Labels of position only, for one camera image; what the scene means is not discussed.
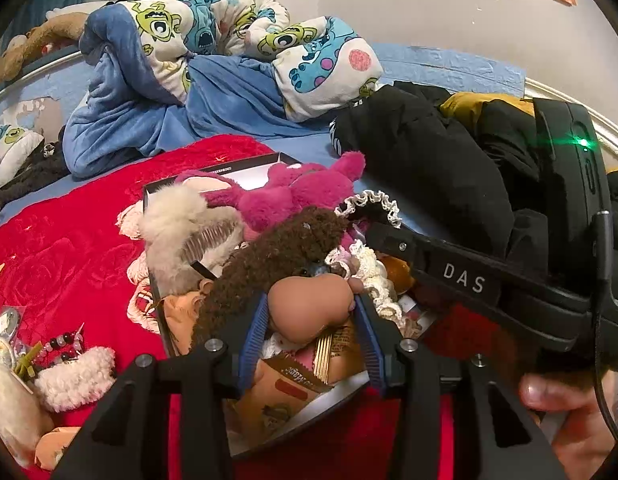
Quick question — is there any silver bed rail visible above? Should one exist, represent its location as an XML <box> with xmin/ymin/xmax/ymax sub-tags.
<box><xmin>0</xmin><ymin>45</ymin><xmax>82</xmax><ymax>106</ymax></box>

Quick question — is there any cream crochet scrunchie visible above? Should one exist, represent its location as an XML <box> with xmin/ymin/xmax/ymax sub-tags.
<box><xmin>324</xmin><ymin>240</ymin><xmax>405</xmax><ymax>331</ymax></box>

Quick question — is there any white cloth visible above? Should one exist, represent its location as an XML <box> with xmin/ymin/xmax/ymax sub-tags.
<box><xmin>46</xmin><ymin>5</ymin><xmax>90</xmax><ymax>21</ymax></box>

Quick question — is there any black jacket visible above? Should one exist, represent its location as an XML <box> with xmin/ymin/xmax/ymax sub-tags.
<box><xmin>329</xmin><ymin>80</ymin><xmax>554</xmax><ymax>281</ymax></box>

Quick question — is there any black pink bead bracelet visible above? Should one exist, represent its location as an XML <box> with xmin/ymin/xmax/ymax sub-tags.
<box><xmin>42</xmin><ymin>330</ymin><xmax>85</xmax><ymax>366</ymax></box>

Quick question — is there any silver metal clip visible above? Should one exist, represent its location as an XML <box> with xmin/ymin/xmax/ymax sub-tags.
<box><xmin>0</xmin><ymin>307</ymin><xmax>22</xmax><ymax>356</ymax></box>

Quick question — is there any cartoon monster printed blanket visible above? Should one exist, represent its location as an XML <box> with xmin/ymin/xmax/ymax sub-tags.
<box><xmin>64</xmin><ymin>0</ymin><xmax>385</xmax><ymax>178</ymax></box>

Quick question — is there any blue bed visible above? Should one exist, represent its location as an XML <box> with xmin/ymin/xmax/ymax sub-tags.
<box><xmin>0</xmin><ymin>40</ymin><xmax>540</xmax><ymax>221</ymax></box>

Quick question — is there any green hair tie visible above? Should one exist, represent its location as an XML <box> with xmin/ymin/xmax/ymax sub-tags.
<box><xmin>14</xmin><ymin>342</ymin><xmax>42</xmax><ymax>378</ymax></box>

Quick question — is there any white fluffy scrunchie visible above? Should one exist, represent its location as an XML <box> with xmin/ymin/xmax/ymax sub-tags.
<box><xmin>34</xmin><ymin>345</ymin><xmax>117</xmax><ymax>413</ymax></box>

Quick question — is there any brown plush toy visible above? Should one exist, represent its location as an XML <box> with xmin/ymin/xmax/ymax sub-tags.
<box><xmin>0</xmin><ymin>12</ymin><xmax>90</xmax><ymax>83</ymax></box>

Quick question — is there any beige furry hair clip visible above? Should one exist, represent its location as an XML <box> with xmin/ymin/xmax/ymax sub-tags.
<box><xmin>139</xmin><ymin>185</ymin><xmax>245</xmax><ymax>296</ymax></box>

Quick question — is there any monster print pillow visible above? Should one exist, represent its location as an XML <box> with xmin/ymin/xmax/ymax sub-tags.
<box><xmin>0</xmin><ymin>122</ymin><xmax>45</xmax><ymax>191</ymax></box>

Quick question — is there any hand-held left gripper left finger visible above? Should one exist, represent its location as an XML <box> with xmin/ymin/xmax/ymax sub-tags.
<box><xmin>52</xmin><ymin>292</ymin><xmax>270</xmax><ymax>480</ymax></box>

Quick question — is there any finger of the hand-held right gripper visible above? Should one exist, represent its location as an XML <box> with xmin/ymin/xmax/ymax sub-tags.
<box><xmin>366</xmin><ymin>221</ymin><xmax>507</xmax><ymax>311</ymax></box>

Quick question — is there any black bag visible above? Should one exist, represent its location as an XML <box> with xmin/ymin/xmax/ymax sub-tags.
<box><xmin>0</xmin><ymin>120</ymin><xmax>72</xmax><ymax>206</ymax></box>

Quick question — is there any magenta plush bear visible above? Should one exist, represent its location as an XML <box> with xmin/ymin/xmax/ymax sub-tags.
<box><xmin>176</xmin><ymin>150</ymin><xmax>367</xmax><ymax>241</ymax></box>

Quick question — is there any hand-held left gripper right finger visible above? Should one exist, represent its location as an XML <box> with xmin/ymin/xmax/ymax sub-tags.
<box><xmin>354</xmin><ymin>292</ymin><xmax>562</xmax><ymax>480</ymax></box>

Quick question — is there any black white-lace scrunchie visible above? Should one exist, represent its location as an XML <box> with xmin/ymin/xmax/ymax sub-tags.
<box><xmin>334</xmin><ymin>189</ymin><xmax>404</xmax><ymax>231</ymax></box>

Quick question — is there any beige furry pompom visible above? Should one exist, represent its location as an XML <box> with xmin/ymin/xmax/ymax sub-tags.
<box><xmin>0</xmin><ymin>355</ymin><xmax>42</xmax><ymax>466</ymax></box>

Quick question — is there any person's right hand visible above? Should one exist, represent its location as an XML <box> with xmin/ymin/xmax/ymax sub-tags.
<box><xmin>519</xmin><ymin>366</ymin><xmax>618</xmax><ymax>480</ymax></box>

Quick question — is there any red plush blanket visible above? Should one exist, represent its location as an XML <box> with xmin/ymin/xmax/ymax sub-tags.
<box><xmin>0</xmin><ymin>135</ymin><xmax>520</xmax><ymax>480</ymax></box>

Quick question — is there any doll with brown curly hair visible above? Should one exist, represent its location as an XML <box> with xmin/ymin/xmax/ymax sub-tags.
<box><xmin>191</xmin><ymin>207</ymin><xmax>362</xmax><ymax>348</ymax></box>

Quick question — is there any orange plush piece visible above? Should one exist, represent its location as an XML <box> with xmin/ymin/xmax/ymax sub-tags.
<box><xmin>34</xmin><ymin>425</ymin><xmax>82</xmax><ymax>471</ymax></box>

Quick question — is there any black shallow box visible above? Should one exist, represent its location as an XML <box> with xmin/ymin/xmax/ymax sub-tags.
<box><xmin>142</xmin><ymin>152</ymin><xmax>430</xmax><ymax>458</ymax></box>

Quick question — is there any small brown bear charm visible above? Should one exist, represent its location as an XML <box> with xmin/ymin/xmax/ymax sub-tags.
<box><xmin>379</xmin><ymin>252</ymin><xmax>415</xmax><ymax>293</ymax></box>

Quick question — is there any orange snack packet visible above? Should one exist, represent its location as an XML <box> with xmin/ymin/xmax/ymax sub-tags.
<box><xmin>229</xmin><ymin>350</ymin><xmax>350</xmax><ymax>441</ymax></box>

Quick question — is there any mustard yellow garment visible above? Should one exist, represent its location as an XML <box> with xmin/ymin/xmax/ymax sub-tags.
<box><xmin>439</xmin><ymin>91</ymin><xmax>618</xmax><ymax>211</ymax></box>

